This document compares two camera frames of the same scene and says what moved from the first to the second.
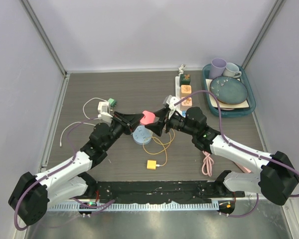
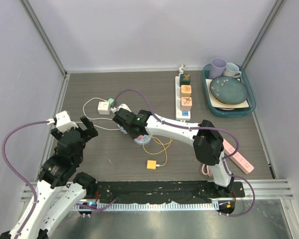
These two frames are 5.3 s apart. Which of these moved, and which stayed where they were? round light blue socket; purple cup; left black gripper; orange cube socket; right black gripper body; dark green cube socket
Moved: right black gripper body; left black gripper
Stayed: purple cup; orange cube socket; dark green cube socket; round light blue socket
